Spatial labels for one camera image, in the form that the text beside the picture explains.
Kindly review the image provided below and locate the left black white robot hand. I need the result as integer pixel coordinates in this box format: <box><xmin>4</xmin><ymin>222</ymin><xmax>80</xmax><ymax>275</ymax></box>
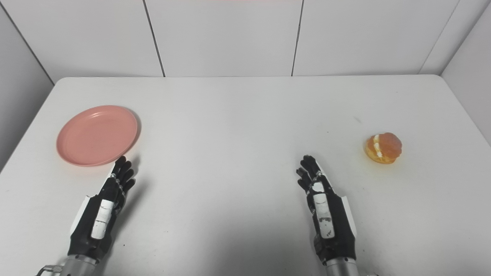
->
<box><xmin>68</xmin><ymin>156</ymin><xmax>136</xmax><ymax>263</ymax></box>

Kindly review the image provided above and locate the pink round plate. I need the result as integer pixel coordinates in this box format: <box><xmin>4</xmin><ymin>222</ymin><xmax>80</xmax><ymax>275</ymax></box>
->
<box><xmin>56</xmin><ymin>105</ymin><xmax>138</xmax><ymax>167</ymax></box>

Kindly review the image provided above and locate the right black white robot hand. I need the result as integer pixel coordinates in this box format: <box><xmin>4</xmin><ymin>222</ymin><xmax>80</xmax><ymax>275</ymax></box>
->
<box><xmin>296</xmin><ymin>155</ymin><xmax>357</xmax><ymax>265</ymax></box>

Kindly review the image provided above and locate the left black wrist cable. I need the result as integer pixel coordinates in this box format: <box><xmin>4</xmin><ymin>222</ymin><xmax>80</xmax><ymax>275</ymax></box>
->
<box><xmin>35</xmin><ymin>264</ymin><xmax>62</xmax><ymax>276</ymax></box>

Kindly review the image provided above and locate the cream puff pastry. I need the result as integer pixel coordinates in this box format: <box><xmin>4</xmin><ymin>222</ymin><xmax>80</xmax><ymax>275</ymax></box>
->
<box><xmin>365</xmin><ymin>132</ymin><xmax>403</xmax><ymax>164</ymax></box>

